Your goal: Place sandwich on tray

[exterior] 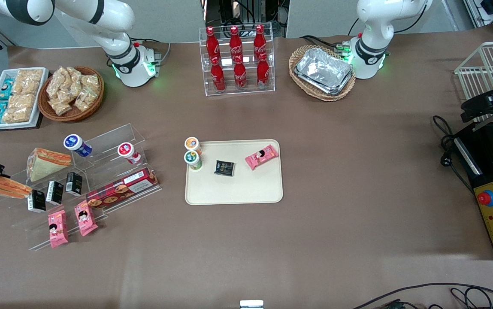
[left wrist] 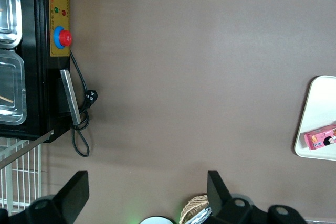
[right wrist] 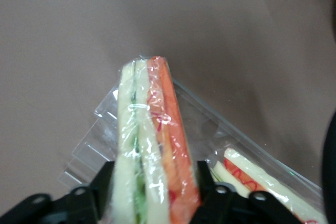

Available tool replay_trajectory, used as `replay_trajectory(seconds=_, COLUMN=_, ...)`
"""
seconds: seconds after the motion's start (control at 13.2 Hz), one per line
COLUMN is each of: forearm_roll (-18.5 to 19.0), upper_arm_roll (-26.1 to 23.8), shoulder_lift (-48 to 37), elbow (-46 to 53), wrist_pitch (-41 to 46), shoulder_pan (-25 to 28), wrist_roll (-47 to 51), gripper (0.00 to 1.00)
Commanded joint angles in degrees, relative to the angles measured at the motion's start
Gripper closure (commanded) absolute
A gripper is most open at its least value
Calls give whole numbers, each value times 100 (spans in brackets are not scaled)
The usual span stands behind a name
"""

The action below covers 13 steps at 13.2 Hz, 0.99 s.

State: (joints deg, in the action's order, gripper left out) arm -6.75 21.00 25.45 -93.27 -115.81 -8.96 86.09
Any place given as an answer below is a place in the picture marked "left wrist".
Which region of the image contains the beige plastic serving tray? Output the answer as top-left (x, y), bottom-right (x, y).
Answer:
top-left (293, 75), bottom-right (336, 162)

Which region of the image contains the black sealing machine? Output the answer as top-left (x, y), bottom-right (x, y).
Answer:
top-left (0, 0), bottom-right (71, 143)

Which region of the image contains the yellow control panel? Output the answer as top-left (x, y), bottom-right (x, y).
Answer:
top-left (48, 0), bottom-right (71, 57)

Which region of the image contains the light tan wicker basket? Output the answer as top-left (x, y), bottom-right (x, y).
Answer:
top-left (179, 194), bottom-right (211, 224)

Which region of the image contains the silver metal bar handle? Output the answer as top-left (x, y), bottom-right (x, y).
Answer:
top-left (59, 69), bottom-right (81, 125)

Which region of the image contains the pink snack pack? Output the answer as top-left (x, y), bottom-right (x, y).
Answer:
top-left (303, 124), bottom-right (336, 152)

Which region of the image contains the white wire basket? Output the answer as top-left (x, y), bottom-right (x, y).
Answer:
top-left (0, 137), bottom-right (43, 216)

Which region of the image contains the grey metal strip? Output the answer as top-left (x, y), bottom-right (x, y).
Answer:
top-left (0, 129), bottom-right (55, 169)

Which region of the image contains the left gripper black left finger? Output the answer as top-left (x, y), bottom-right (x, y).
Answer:
top-left (25, 170), bottom-right (90, 224)

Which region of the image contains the black power cable with plug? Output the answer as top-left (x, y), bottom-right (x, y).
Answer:
top-left (68, 49), bottom-right (98, 157)

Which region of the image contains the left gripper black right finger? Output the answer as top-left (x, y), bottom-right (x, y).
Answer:
top-left (207, 170), bottom-right (254, 224)

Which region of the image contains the steel food container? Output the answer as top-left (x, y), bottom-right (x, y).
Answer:
top-left (0, 0), bottom-right (22, 49)
top-left (0, 49), bottom-right (27, 126)

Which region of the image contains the red emergency stop button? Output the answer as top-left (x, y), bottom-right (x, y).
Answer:
top-left (52, 26), bottom-right (73, 51)

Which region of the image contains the aluminium foil tray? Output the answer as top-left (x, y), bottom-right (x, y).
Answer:
top-left (187, 207), bottom-right (213, 224)

